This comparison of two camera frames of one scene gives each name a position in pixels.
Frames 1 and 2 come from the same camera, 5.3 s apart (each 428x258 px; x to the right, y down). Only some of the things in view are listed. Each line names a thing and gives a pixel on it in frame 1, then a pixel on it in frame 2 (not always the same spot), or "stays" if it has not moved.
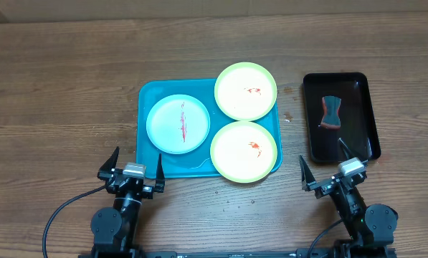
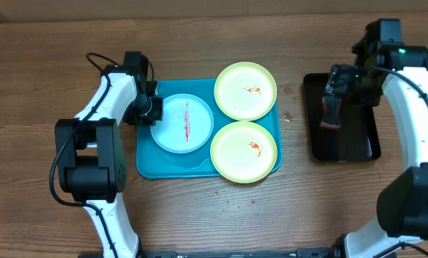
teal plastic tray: x=153 y=162 stays
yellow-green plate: x=243 y=151 stays
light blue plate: x=178 y=124 stays
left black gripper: x=106 y=172 -> x=158 y=115
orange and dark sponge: x=330 y=118 stays
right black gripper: x=322 y=186 -> x=337 y=84
